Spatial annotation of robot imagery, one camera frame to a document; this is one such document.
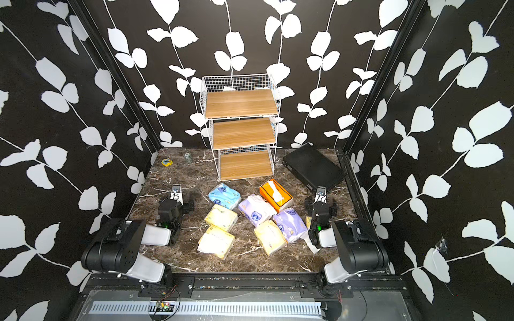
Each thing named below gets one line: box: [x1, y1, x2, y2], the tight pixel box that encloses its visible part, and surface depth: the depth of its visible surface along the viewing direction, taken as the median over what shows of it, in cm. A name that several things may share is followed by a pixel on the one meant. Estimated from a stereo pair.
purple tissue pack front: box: [238, 193, 278, 227], surface depth 92 cm
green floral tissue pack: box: [204, 203, 239, 233], surface depth 90 cm
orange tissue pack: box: [259, 178, 294, 214], surface depth 94 cm
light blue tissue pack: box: [208, 183, 242, 210], surface depth 97 cm
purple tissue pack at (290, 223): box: [272, 207, 308, 242], surface depth 87 cm
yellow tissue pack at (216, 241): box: [197, 225, 236, 261], surface depth 83 cm
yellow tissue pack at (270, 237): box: [253, 219, 288, 257], surface depth 84 cm
